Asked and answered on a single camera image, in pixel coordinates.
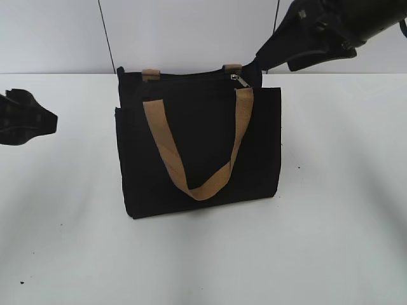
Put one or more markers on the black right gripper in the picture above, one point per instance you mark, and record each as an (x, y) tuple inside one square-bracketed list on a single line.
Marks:
[(349, 25)]

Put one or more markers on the tan front bag handle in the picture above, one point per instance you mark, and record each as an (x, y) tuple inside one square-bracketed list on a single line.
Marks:
[(198, 135)]

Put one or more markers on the metal zipper pull with ring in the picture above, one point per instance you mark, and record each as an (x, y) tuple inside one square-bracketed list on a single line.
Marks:
[(238, 78)]

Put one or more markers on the tan bag handle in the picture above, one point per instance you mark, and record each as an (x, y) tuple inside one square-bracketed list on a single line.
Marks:
[(190, 71), (198, 135)]

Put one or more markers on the tan rear bag handle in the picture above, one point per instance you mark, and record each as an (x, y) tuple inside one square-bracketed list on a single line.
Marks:
[(190, 71)]

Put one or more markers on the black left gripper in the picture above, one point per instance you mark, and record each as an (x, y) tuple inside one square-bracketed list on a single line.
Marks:
[(23, 118)]

